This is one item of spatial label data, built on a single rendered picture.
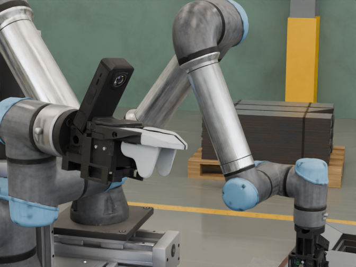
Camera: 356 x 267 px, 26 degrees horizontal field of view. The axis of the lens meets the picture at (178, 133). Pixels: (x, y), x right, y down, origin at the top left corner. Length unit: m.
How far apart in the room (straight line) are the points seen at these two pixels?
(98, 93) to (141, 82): 8.10
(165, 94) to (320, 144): 4.16
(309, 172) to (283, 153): 4.30
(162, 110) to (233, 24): 0.30
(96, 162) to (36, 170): 0.16
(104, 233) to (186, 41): 0.52
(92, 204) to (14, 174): 0.77
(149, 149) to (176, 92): 0.94
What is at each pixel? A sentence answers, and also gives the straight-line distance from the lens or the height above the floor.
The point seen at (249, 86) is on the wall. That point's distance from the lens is 8.82.
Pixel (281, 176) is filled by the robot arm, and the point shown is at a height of 1.19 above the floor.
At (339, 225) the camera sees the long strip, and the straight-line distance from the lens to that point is 2.49.
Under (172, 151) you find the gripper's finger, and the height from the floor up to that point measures 1.44.
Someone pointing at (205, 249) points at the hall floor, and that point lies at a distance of 4.69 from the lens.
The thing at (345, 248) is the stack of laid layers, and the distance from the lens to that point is 2.42.
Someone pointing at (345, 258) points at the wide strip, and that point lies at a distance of 2.23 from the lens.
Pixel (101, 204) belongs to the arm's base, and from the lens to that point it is 1.93.
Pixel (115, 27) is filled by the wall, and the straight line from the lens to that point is 9.17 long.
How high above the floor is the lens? 1.67
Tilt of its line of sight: 12 degrees down
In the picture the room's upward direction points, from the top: straight up
